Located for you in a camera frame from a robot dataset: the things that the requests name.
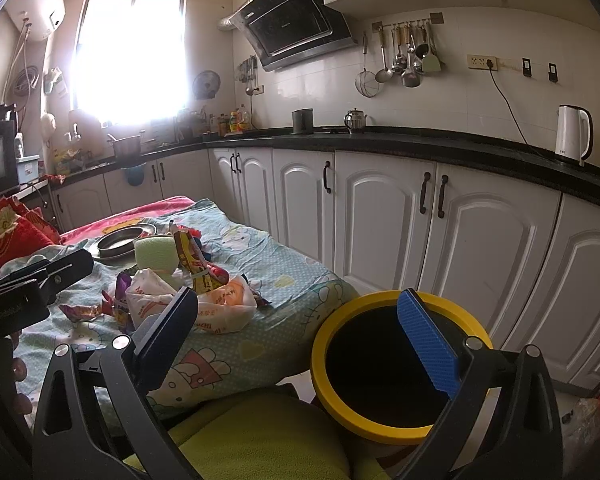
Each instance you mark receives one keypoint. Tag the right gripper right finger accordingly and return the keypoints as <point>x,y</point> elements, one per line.
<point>436,354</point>

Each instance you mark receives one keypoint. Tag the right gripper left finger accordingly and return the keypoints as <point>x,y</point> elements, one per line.
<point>159,339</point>

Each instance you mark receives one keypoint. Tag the purple snack wrapper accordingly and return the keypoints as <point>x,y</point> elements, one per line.
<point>120,307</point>

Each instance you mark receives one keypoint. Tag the white orange plastic bag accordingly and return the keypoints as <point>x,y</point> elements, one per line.
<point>227,309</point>

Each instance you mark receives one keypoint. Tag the yellow red snack wrapper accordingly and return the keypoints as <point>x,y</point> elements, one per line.
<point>205,276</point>

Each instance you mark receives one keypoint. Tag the yellow rimmed trash bin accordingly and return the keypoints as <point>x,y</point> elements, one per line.
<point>369,378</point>

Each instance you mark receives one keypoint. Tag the hanging kitchen utensils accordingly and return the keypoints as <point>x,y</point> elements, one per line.
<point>408,51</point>

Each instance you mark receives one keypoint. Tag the small red foil wrapper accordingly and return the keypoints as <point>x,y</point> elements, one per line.
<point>81,313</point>

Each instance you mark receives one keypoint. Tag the red floral cushion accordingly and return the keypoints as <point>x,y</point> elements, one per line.
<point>23,231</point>

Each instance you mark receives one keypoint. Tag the hello kitty tablecloth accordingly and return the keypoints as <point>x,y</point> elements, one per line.
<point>299,293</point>

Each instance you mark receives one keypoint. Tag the green sponge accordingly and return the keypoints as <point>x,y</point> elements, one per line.
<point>157,253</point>

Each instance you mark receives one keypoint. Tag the round metal plate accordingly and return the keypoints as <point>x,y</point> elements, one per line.
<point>149,230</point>

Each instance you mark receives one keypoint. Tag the round metal pan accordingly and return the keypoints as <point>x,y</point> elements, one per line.
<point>118,242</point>

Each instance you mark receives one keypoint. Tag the blue white storage box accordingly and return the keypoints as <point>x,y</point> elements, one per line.
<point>28,169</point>

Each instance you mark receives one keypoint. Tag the white lower cabinets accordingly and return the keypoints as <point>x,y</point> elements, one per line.
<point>515,241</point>

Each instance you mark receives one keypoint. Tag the lime green seat cushion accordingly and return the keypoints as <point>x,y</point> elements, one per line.
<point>270,434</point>

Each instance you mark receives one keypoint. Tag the pink red blanket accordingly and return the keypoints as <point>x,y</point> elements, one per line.
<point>130,217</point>

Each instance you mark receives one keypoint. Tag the blue hanging cloth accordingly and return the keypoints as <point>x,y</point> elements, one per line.
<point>135,175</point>

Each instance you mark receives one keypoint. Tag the steel cooking pot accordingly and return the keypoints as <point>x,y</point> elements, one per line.
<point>126,147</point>

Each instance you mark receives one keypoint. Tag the black countertop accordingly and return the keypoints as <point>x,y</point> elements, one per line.
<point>499,156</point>

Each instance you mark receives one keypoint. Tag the condiment bottles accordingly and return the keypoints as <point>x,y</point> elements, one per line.
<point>237,121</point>

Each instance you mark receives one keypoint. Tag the steel teapot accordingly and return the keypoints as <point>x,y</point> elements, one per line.
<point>355,120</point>

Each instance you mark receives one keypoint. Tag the white electric kettle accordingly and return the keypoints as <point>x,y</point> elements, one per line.
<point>574,134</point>

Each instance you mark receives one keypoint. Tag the dark metal cup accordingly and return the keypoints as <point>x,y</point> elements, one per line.
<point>302,121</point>

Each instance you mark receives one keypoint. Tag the hanging strainer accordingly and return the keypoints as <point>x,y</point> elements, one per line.
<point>366,82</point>

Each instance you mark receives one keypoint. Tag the white water heater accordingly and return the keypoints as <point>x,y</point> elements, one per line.
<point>42,17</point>

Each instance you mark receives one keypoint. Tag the black range hood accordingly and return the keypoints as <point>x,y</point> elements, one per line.
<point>288,32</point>

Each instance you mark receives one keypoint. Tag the small wall fan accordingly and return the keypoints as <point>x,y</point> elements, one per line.
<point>206,85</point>

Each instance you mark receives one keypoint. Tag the wall power socket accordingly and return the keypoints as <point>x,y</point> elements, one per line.
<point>482,62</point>

